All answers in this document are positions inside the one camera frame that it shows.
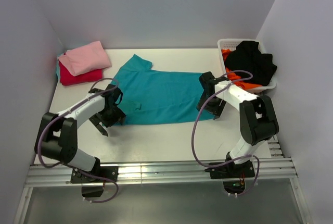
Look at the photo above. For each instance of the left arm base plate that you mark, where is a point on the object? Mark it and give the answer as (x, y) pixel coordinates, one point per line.
(104, 174)

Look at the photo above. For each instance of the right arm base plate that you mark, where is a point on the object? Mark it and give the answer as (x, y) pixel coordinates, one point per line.
(232, 171)

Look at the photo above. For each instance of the red folded t shirt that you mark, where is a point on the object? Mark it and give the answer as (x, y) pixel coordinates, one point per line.
(67, 79)

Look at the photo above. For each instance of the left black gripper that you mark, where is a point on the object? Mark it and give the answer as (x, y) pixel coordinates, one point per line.
(118, 116)

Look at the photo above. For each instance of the light blue folded t shirt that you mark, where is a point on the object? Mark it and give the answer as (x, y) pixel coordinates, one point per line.
(58, 67)

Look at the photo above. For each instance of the teal t shirt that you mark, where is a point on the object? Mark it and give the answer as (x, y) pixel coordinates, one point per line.
(152, 97)

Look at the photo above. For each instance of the pink folded t shirt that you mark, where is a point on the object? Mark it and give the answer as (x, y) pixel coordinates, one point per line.
(85, 59)

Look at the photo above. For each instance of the aluminium rail frame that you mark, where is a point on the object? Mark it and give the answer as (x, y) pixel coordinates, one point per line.
(150, 154)

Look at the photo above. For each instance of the white plastic basket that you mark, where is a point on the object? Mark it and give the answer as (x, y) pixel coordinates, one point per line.
(231, 44)

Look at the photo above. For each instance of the orange t shirt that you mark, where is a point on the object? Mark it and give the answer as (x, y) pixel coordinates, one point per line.
(232, 76)

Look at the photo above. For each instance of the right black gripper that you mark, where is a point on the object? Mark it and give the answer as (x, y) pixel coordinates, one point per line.
(216, 110)

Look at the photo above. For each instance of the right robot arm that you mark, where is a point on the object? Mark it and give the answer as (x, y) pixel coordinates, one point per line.
(257, 118)

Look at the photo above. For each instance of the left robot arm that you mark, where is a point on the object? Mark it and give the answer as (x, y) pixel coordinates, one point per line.
(57, 139)

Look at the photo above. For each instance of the black t shirt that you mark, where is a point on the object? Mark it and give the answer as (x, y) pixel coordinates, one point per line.
(248, 57)

